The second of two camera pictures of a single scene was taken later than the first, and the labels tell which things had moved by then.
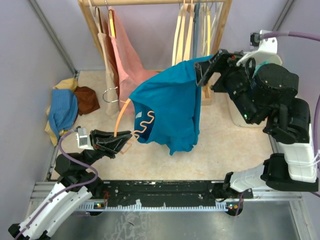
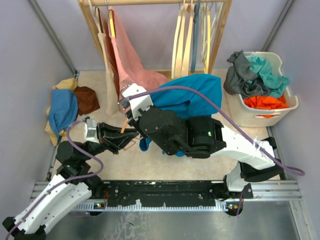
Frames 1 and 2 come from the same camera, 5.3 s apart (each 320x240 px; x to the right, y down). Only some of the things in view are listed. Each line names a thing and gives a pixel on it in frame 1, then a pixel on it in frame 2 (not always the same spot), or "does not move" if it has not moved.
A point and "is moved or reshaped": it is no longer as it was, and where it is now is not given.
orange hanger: x=126 y=101 is moved or reshaped
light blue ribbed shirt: x=63 y=110 does not move
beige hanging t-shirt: x=112 y=107 does not move
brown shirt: x=87 y=101 does not move
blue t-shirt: x=168 y=105 is moved or reshaped
